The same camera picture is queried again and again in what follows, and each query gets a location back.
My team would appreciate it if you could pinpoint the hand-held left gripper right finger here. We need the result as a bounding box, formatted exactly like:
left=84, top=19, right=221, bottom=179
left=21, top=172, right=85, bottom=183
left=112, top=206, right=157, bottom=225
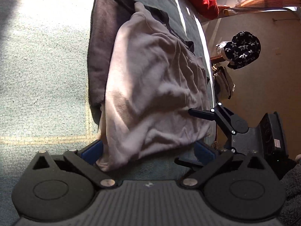
left=180, top=140, right=268, bottom=190

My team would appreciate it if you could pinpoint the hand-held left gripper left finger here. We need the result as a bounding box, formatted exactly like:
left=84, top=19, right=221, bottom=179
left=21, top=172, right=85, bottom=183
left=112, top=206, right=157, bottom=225
left=32, top=139, right=117, bottom=189

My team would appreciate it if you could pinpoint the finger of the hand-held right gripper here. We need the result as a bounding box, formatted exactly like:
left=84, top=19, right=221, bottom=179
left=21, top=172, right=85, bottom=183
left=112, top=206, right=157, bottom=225
left=189, top=102, right=236, bottom=134
left=174, top=158, right=201, bottom=170

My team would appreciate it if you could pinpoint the grey and black printed sweatshirt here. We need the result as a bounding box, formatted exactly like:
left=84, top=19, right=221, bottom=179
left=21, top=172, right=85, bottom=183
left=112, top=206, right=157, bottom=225
left=87, top=0, right=212, bottom=172

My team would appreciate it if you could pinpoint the stack of folded clothes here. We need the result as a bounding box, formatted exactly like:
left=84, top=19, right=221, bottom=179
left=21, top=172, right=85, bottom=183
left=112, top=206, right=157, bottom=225
left=212, top=65, right=236, bottom=100

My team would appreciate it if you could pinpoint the wooden chair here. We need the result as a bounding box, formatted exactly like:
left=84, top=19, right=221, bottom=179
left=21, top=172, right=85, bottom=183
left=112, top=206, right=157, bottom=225
left=210, top=54, right=227, bottom=64

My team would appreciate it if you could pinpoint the person's dark fleece clothing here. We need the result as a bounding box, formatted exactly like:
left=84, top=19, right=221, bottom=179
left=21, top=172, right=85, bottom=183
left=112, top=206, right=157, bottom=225
left=280, top=159, right=301, bottom=226

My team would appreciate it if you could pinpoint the navy star print garment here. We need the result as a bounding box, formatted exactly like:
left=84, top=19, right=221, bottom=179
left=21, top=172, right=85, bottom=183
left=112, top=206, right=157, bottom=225
left=223, top=31, right=261, bottom=70

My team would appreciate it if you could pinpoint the bed with green checked blanket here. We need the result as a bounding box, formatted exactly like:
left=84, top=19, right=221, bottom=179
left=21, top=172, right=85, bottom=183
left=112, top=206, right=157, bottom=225
left=0, top=0, right=215, bottom=184

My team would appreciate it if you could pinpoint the orange curtain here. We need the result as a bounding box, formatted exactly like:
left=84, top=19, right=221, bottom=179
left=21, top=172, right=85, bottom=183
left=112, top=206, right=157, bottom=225
left=223, top=0, right=301, bottom=15

